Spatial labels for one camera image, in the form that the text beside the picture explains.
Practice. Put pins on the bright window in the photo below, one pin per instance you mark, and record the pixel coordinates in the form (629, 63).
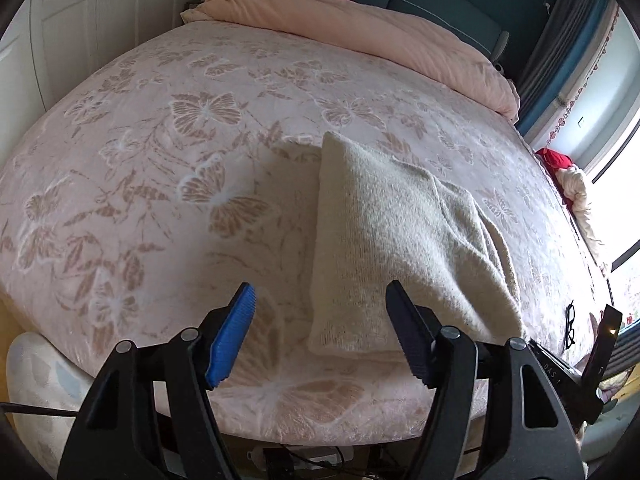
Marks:
(622, 135)

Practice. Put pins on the plain red cloth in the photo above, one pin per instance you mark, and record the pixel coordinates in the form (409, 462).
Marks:
(556, 160)

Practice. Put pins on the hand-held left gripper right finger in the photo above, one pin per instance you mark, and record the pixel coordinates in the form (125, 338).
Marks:
(410, 340)

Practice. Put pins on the grey blue curtain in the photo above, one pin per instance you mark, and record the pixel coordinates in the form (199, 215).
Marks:
(560, 50)

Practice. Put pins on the pink butterfly print bedspread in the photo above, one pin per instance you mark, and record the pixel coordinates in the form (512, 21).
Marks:
(150, 160)

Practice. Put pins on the white wardrobe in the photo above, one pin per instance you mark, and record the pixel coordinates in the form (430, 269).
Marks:
(100, 10)

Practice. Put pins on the white floral slipper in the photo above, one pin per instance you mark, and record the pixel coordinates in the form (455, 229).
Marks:
(40, 380)

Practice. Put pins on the black eyeglasses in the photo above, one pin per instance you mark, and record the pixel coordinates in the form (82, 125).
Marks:
(570, 310)

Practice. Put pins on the blue padded headboard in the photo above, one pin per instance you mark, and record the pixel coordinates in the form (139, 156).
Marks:
(435, 5)

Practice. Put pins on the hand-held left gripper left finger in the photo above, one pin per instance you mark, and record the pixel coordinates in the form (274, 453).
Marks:
(230, 340)

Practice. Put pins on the cream sweater with black hearts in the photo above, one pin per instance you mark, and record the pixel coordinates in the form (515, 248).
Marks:
(400, 240)

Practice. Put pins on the pink duvet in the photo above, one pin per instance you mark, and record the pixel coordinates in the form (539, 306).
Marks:
(375, 30)

